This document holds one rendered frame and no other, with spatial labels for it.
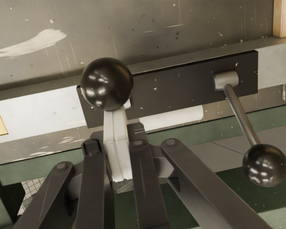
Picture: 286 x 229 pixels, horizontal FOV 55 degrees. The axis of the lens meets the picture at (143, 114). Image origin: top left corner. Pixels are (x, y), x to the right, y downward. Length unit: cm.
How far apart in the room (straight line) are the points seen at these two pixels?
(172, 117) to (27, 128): 17
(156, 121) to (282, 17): 19
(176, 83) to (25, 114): 17
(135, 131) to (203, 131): 28
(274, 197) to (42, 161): 36
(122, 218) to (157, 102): 22
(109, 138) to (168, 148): 4
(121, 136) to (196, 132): 30
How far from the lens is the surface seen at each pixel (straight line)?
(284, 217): 49
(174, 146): 15
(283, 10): 37
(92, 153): 16
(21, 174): 49
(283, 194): 49
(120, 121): 18
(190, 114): 35
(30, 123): 34
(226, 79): 31
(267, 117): 50
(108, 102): 19
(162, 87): 30
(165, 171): 16
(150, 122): 34
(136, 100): 30
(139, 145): 16
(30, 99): 32
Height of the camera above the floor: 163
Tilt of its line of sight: 31 degrees down
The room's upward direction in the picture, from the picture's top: 117 degrees counter-clockwise
